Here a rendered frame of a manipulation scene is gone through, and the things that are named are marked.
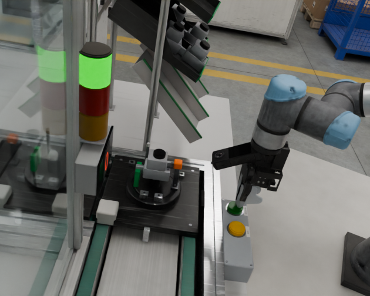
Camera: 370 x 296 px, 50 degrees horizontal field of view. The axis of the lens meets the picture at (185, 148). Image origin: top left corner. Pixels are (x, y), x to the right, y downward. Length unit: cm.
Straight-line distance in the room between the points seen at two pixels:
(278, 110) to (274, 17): 420
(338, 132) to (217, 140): 70
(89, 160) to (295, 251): 68
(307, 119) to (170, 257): 44
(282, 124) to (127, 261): 46
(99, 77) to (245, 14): 438
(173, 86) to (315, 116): 55
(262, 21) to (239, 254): 423
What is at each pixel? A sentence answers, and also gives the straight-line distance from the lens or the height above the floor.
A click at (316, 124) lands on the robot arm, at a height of 129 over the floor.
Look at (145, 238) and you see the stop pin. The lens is 95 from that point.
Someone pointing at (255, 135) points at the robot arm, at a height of 120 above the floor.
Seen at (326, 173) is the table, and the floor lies 86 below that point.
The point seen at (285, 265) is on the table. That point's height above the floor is 86.
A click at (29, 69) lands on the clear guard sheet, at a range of 45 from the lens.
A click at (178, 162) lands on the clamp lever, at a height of 108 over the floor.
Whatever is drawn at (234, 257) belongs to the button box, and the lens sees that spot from 93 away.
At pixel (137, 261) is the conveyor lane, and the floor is 92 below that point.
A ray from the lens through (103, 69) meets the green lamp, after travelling 61.
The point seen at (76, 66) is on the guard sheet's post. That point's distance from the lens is 62.
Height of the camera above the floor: 167
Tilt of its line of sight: 36 degrees down
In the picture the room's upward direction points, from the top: 12 degrees clockwise
